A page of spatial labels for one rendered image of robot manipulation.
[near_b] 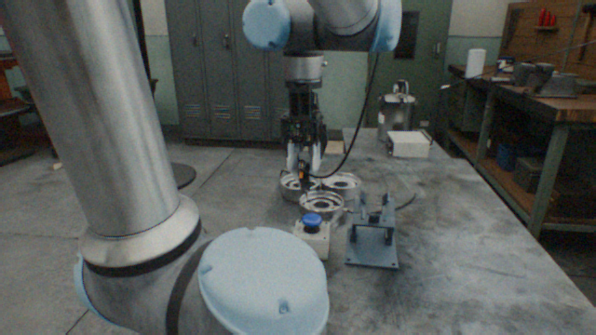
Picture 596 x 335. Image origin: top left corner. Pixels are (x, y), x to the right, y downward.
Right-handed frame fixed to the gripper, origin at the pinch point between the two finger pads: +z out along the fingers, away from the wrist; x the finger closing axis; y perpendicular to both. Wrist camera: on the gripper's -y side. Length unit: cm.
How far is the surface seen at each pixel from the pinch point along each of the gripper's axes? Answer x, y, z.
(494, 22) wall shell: 134, -338, -32
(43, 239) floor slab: -176, -90, 93
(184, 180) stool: -61, -59, 32
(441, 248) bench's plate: 29.2, 3.9, 13.1
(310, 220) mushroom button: 2.8, 9.6, 5.7
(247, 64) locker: -100, -277, 6
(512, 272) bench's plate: 40.7, 9.5, 13.1
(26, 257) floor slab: -170, -72, 93
